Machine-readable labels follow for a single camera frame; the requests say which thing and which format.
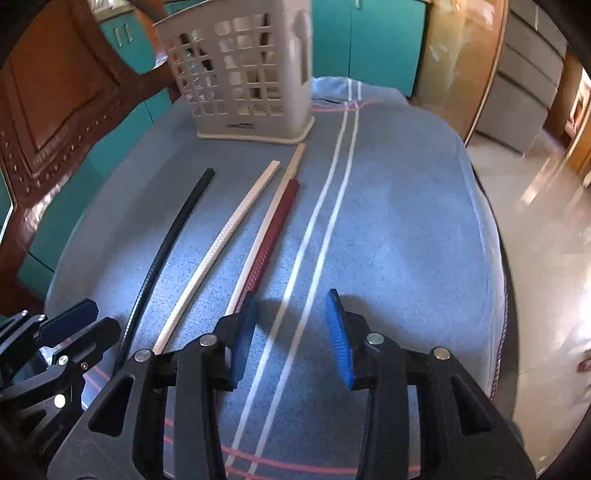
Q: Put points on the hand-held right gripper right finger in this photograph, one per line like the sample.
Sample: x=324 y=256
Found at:
x=339 y=341

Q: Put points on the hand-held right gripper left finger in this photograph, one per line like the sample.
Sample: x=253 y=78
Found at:
x=242 y=332

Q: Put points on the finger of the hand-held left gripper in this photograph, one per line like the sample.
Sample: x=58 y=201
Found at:
x=92 y=339
x=69 y=318

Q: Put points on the white chopstick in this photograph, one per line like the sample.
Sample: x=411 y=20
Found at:
x=221 y=240

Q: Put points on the dark red chopstick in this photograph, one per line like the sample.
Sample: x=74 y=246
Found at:
x=277 y=230

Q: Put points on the black chopstick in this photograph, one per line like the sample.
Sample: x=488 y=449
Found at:
x=178 y=217

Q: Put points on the beige chopstick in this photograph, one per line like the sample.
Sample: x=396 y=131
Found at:
x=281 y=189

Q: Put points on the beige plastic utensil basket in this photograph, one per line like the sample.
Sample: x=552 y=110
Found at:
x=240 y=69

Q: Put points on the blue striped towel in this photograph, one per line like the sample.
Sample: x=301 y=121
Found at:
x=392 y=254

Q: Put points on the carved wooden chair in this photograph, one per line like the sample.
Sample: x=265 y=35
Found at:
x=55 y=92

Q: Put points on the wooden framed glass sliding door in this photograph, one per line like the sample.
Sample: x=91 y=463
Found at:
x=457 y=69

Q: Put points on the silver refrigerator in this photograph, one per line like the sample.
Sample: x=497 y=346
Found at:
x=521 y=69

